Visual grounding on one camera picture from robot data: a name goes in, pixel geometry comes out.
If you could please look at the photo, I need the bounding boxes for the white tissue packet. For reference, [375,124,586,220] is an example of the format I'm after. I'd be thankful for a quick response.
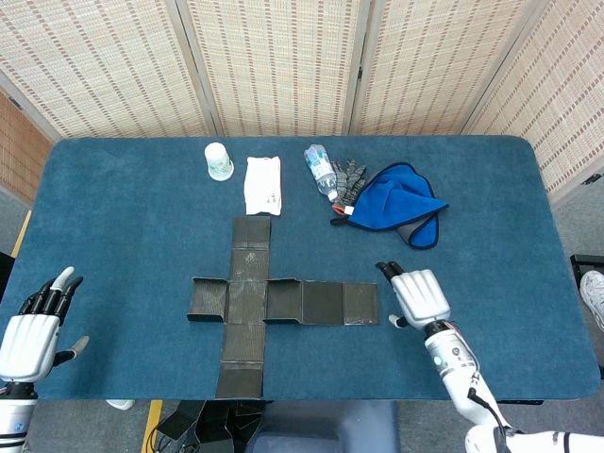
[243,155,284,217]

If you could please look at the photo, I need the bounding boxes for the beige woven folding screen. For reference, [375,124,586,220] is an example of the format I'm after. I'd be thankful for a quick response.
[0,0,604,209]

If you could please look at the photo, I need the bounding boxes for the white paper cup green print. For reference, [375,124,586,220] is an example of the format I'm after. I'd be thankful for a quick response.
[204,142,235,181]

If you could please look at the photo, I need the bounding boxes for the grey knit work gloves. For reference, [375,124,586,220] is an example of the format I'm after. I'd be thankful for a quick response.
[329,159,368,216]

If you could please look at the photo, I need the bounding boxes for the clear plastic water bottle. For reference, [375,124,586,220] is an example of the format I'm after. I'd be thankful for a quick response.
[304,143,339,202]

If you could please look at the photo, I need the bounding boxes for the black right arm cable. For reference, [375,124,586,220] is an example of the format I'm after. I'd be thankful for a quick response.
[465,372,525,453]

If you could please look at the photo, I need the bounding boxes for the black equipment case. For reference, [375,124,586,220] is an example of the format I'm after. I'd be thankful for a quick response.
[0,252,16,303]

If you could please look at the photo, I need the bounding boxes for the brown woven screen panel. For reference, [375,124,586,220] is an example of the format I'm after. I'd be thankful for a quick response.
[0,92,53,190]

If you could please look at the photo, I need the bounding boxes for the blue microfibre cloth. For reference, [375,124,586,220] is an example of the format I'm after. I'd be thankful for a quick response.
[329,161,449,250]

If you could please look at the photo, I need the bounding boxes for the yellow floor tape strip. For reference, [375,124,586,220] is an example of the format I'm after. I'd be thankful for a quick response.
[141,399,164,453]
[9,210,33,259]

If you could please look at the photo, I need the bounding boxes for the blue-grey padded seat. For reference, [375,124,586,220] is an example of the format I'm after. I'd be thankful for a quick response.
[244,400,402,453]

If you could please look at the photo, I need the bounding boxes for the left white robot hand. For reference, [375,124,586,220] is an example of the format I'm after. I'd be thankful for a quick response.
[0,266,91,383]

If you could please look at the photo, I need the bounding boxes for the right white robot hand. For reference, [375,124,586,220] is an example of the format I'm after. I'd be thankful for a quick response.
[375,260,452,331]

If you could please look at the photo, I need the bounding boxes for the black cardboard box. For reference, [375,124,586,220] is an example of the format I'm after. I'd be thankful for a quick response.
[187,215,381,400]

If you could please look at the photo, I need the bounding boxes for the blue carpeted table surface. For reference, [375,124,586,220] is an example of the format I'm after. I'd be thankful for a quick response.
[0,135,601,402]

